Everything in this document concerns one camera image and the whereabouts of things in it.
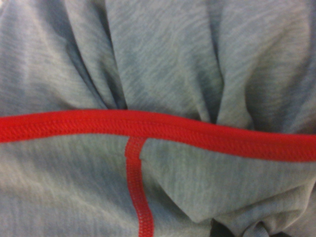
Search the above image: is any grey garment with red trim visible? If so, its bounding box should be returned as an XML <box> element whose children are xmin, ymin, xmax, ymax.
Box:
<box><xmin>0</xmin><ymin>0</ymin><xmax>316</xmax><ymax>237</ymax></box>

